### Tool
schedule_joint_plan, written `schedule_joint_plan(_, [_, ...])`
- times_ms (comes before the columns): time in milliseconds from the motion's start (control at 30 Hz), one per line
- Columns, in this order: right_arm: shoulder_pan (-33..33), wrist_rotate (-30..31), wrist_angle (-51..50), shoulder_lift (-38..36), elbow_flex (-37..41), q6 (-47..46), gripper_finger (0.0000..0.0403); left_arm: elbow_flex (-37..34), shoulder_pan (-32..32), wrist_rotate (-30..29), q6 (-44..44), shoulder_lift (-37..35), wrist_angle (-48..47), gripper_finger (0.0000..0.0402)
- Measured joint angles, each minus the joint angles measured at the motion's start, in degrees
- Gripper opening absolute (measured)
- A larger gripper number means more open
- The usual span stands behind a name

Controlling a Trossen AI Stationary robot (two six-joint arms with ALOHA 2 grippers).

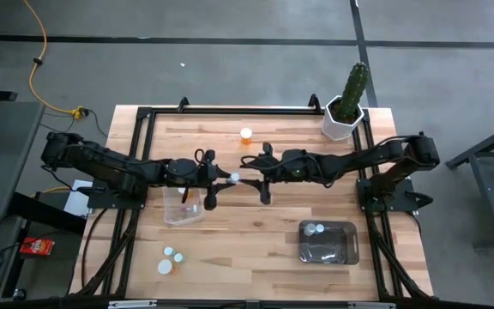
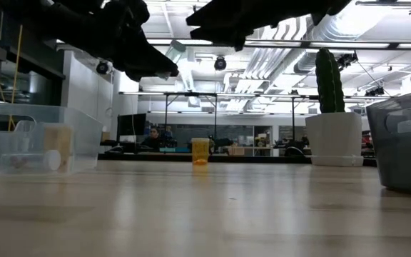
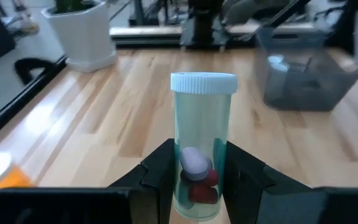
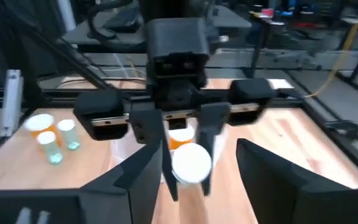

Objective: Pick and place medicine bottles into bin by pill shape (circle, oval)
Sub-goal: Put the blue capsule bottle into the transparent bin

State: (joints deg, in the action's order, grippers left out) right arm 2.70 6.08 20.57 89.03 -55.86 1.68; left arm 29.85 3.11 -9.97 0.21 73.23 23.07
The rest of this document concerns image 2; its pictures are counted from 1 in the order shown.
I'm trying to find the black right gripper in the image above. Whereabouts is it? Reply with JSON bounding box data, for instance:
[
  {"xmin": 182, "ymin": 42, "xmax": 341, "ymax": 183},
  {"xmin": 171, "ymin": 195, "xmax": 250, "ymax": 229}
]
[{"xmin": 186, "ymin": 0, "xmax": 352, "ymax": 51}]

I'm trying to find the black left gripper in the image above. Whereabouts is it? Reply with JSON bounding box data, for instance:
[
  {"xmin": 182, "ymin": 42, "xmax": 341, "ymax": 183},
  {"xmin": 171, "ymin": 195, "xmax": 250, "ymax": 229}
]
[{"xmin": 94, "ymin": 0, "xmax": 180, "ymax": 83}]

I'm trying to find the orange bottle white cap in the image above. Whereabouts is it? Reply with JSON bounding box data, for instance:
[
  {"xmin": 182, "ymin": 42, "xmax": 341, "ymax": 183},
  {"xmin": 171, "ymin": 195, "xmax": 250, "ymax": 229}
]
[
  {"xmin": 44, "ymin": 124, "xmax": 75, "ymax": 173},
  {"xmin": 191, "ymin": 137, "xmax": 210, "ymax": 166}
]

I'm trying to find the small clear bottle white cap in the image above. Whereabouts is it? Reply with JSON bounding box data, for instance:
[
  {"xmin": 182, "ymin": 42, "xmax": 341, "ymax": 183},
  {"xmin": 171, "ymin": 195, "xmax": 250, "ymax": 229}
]
[{"xmin": 0, "ymin": 148, "xmax": 62, "ymax": 172}]

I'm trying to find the clear plastic bin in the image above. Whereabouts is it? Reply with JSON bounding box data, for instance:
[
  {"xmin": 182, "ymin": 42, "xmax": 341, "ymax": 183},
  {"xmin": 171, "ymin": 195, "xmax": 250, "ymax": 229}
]
[{"xmin": 0, "ymin": 101, "xmax": 103, "ymax": 176}]

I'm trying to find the grey translucent plastic bin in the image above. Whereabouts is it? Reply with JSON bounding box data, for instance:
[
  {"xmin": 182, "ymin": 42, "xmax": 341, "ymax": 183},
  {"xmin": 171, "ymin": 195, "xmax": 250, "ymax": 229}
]
[{"xmin": 365, "ymin": 87, "xmax": 411, "ymax": 198}]

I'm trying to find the black computer monitor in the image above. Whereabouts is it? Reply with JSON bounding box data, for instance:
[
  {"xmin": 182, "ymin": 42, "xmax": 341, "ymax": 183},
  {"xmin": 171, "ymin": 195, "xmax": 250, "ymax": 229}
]
[{"xmin": 117, "ymin": 113, "xmax": 148, "ymax": 136}]

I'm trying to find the person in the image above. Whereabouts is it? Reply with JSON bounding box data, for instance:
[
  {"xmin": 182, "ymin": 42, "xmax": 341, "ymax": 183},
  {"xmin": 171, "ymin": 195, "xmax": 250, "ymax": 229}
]
[{"xmin": 141, "ymin": 126, "xmax": 164, "ymax": 149}]

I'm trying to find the linear ceiling light strip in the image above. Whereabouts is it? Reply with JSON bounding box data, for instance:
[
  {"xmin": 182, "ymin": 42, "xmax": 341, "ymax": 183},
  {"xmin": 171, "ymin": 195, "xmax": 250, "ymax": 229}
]
[{"xmin": 144, "ymin": 37, "xmax": 411, "ymax": 51}]

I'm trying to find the green columnar cactus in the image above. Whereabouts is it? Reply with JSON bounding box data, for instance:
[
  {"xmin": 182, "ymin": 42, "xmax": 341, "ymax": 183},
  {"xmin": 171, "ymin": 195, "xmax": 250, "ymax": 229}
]
[{"xmin": 315, "ymin": 48, "xmax": 346, "ymax": 114}]

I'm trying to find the black ceiling spotlight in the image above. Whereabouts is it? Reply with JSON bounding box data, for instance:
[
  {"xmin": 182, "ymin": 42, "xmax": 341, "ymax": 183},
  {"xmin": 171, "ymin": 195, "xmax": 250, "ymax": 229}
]
[
  {"xmin": 364, "ymin": 86, "xmax": 385, "ymax": 97},
  {"xmin": 336, "ymin": 51, "xmax": 359, "ymax": 71}
]

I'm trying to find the white hexagonal plant pot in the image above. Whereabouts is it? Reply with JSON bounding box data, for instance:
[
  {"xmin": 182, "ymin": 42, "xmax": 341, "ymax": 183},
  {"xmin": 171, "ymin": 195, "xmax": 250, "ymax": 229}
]
[{"xmin": 305, "ymin": 112, "xmax": 365, "ymax": 168}]

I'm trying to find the black round ceiling camera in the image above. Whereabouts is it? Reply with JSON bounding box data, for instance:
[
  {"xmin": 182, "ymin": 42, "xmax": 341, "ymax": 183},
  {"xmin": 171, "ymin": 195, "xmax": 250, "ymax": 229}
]
[
  {"xmin": 213, "ymin": 56, "xmax": 228, "ymax": 71},
  {"xmin": 96, "ymin": 59, "xmax": 113, "ymax": 76}
]

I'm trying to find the black background workstation frame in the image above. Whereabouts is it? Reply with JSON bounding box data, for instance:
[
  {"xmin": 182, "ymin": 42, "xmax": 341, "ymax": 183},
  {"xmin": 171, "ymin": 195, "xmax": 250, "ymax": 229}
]
[
  {"xmin": 273, "ymin": 94, "xmax": 320, "ymax": 143},
  {"xmin": 119, "ymin": 91, "xmax": 221, "ymax": 143}
]

